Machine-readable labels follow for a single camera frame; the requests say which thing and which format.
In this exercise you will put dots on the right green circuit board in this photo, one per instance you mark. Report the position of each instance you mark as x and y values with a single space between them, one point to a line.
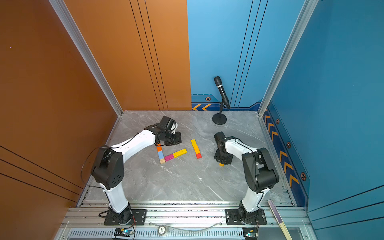
250 233

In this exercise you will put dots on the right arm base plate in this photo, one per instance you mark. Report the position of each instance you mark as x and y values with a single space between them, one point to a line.
232 216

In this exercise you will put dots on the green circuit board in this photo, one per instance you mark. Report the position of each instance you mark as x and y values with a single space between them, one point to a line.
250 233
124 233

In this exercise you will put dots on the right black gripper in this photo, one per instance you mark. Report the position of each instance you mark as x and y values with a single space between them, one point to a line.
216 156

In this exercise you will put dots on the small yellow block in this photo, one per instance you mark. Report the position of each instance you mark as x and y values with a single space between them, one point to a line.
195 146

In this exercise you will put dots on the aluminium front rail frame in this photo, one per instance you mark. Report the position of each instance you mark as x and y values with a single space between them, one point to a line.
185 220

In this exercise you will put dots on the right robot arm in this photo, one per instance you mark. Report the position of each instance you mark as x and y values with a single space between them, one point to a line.
260 175

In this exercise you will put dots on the light blue block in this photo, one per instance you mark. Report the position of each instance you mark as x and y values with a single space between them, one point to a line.
161 155

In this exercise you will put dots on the long yellow block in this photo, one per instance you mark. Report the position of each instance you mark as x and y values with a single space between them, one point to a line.
179 153

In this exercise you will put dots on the folded fan stick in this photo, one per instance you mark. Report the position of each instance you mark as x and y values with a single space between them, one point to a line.
279 220

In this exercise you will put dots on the left green circuit board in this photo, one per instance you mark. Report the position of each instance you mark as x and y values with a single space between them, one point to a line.
124 233

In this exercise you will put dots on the black microphone on stand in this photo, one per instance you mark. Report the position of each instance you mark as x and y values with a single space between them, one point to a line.
220 118

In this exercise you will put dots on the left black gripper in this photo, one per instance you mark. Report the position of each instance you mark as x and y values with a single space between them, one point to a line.
178 140

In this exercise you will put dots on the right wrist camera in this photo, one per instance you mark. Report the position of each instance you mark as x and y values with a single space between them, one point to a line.
219 137

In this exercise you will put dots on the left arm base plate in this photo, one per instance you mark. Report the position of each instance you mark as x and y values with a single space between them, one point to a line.
135 217

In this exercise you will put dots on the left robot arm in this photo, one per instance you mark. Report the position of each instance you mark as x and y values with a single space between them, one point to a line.
108 168

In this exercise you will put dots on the magenta block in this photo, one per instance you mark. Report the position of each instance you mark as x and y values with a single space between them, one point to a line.
169 157

